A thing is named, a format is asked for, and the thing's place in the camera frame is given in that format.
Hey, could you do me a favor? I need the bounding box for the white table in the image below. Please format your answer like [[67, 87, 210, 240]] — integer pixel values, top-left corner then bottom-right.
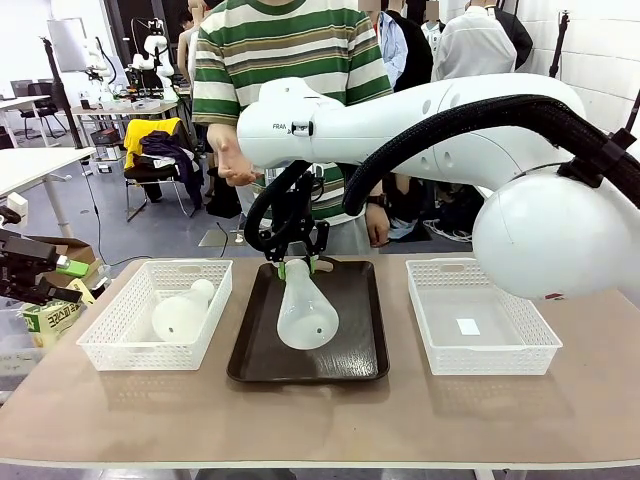
[[0, 147, 96, 239]]

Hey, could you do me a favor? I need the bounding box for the translucent white conical flask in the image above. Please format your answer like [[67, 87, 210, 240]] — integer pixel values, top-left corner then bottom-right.
[[276, 258, 340, 350], [151, 278, 217, 345]]

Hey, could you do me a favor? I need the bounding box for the person's right hand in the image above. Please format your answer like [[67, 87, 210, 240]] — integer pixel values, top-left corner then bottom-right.
[[209, 137, 262, 186]]

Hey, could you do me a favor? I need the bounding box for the brown cardboard box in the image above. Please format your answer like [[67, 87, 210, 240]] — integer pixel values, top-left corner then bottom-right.
[[24, 236, 99, 267]]

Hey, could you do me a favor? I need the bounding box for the person's right forearm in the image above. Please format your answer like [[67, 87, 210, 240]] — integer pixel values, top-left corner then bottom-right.
[[206, 122, 242, 162]]

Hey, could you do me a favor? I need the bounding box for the white cable bundle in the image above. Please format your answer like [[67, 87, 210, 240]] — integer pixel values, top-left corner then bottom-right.
[[423, 218, 474, 243]]

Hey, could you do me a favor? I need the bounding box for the black right arm cable sleeve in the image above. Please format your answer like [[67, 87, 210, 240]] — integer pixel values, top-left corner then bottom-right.
[[243, 94, 640, 261]]

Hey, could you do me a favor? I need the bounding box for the person's left hand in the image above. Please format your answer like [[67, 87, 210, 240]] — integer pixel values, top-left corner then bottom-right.
[[364, 206, 392, 250]]

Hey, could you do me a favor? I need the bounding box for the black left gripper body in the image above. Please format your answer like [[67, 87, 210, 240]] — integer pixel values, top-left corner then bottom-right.
[[0, 227, 31, 302]]

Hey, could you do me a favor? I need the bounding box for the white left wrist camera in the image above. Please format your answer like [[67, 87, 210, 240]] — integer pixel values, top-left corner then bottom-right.
[[0, 192, 29, 225]]

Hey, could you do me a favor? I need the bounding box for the black office chair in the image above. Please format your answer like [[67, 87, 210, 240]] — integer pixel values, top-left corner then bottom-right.
[[19, 82, 69, 139]]

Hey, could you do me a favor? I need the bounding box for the green yellow snack bag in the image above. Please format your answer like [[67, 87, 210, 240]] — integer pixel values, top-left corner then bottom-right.
[[19, 277, 97, 350]]

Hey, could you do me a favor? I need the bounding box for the person in green striped shirt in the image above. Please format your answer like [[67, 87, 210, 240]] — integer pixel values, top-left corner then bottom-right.
[[192, 0, 395, 252]]

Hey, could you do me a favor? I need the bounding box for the dark brown plastic tray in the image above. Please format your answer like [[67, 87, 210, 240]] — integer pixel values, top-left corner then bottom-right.
[[226, 256, 391, 386]]

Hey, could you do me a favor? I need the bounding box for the grey board screen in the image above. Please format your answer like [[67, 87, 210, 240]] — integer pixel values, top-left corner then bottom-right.
[[47, 18, 89, 74]]

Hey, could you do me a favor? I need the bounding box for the cluttered background desk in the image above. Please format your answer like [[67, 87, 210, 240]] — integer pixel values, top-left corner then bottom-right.
[[69, 97, 181, 146]]

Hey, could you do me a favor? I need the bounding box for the white perforated plastic basket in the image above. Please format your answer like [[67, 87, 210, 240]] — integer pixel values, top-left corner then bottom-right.
[[75, 258, 235, 372]]

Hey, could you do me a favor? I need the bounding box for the dark purple garment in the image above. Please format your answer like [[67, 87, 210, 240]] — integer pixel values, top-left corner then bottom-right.
[[139, 130, 204, 209]]

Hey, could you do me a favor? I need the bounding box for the black hanging garment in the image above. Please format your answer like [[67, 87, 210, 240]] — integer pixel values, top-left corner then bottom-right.
[[494, 7, 534, 71]]

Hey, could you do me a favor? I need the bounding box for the mannequin in white dress shirt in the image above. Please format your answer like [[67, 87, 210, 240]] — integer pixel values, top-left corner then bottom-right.
[[431, 4, 519, 85]]

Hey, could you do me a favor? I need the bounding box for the white perforated basket with label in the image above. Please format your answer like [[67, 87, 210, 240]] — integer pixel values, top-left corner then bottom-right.
[[404, 257, 565, 377]]

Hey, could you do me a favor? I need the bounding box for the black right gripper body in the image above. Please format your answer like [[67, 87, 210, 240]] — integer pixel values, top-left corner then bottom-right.
[[280, 172, 324, 236]]

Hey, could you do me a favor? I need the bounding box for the black metal chair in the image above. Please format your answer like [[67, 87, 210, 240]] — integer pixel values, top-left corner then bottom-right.
[[123, 162, 199, 221]]

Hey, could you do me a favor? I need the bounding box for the black tripod stand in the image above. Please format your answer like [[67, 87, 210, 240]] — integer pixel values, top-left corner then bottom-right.
[[547, 12, 571, 79], [39, 35, 84, 150]]

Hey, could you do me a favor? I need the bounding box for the yellow garment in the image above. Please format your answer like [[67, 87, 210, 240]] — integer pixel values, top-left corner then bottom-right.
[[123, 118, 182, 170]]

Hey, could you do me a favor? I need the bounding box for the black slanted pole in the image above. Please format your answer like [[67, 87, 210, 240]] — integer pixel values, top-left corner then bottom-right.
[[621, 93, 640, 137]]

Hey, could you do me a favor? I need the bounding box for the mannequin in white tank top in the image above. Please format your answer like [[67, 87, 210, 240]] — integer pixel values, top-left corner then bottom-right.
[[178, 0, 202, 94]]

